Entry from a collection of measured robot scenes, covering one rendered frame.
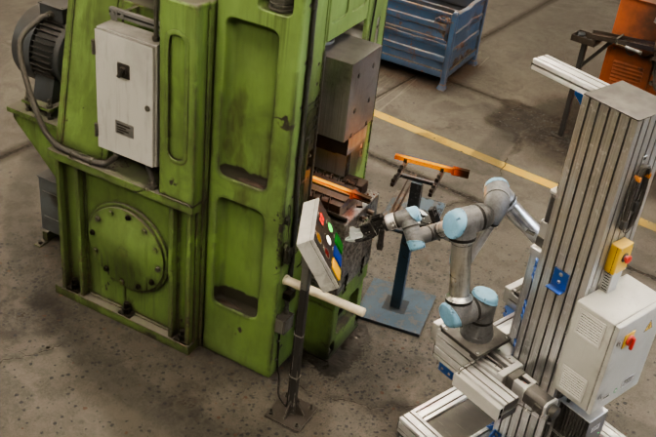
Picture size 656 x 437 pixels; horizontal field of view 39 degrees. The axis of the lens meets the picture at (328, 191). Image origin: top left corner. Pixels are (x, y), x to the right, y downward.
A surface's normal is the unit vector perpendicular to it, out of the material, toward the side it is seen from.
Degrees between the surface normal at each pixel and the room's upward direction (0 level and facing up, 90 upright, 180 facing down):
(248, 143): 89
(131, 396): 0
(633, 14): 90
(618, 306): 0
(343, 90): 90
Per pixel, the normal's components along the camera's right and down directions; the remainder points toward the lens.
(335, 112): -0.48, 0.42
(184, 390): 0.10, -0.85
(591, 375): -0.77, 0.27
